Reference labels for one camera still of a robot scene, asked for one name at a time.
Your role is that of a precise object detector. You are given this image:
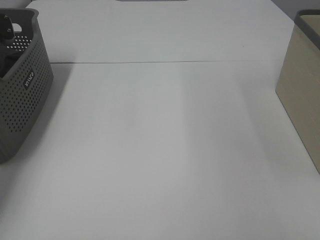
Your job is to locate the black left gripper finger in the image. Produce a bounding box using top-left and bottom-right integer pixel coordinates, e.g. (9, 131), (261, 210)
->
(0, 14), (16, 46)

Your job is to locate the dark grey towel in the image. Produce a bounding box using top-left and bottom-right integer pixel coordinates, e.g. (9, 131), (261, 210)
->
(0, 46), (23, 79)

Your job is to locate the beige fabric storage bin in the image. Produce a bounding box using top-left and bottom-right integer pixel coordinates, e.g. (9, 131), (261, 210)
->
(275, 9), (320, 170)

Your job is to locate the grey perforated plastic basket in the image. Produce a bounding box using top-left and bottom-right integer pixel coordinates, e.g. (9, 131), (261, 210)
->
(0, 8), (54, 163)

